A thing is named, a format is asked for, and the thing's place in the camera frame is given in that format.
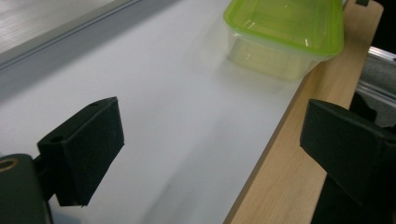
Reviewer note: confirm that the clear container with green lid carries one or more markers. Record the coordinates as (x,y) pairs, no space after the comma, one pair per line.
(280,28)

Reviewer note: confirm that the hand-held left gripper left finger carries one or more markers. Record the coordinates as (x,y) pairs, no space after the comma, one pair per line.
(82,149)

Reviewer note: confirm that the aluminium rail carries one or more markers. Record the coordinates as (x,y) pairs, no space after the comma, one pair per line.
(381,77)
(46,28)

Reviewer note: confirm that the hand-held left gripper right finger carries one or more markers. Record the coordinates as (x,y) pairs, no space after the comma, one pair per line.
(351,155)

